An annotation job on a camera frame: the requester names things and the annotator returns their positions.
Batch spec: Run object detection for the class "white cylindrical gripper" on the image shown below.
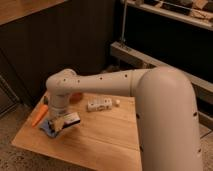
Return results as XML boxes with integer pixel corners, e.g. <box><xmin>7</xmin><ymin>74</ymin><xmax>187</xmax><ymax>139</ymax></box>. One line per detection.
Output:
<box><xmin>48</xmin><ymin>94</ymin><xmax>70</xmax><ymax>132</ymax></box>

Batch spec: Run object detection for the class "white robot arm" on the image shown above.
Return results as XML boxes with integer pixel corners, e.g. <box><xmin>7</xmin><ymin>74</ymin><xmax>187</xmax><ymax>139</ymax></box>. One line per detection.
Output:
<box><xmin>46</xmin><ymin>66</ymin><xmax>203</xmax><ymax>171</ymax></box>

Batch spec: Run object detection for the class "blue sponge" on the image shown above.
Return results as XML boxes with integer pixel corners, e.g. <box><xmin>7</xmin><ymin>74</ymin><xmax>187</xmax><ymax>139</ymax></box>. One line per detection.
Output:
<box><xmin>39</xmin><ymin>119</ymin><xmax>58</xmax><ymax>138</ymax></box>

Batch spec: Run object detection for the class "orange toy carrot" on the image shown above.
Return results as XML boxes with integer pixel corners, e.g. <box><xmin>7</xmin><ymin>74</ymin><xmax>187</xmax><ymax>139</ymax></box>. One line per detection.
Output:
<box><xmin>32</xmin><ymin>96</ymin><xmax>48</xmax><ymax>127</ymax></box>

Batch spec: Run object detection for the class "red bowl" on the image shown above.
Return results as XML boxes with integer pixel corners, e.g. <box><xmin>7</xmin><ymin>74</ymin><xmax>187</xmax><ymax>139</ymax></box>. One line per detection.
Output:
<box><xmin>70</xmin><ymin>93</ymin><xmax>83</xmax><ymax>103</ymax></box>

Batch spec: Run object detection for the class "wooden table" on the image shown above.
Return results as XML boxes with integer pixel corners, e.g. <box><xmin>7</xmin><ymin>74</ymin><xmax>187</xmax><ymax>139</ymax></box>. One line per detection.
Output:
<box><xmin>11</xmin><ymin>71</ymin><xmax>144</xmax><ymax>171</ymax></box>

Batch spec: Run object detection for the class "metal shelf rack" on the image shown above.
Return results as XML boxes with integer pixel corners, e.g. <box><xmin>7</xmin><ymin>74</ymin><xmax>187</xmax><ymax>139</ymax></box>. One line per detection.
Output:
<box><xmin>110</xmin><ymin>1</ymin><xmax>213</xmax><ymax>130</ymax></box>

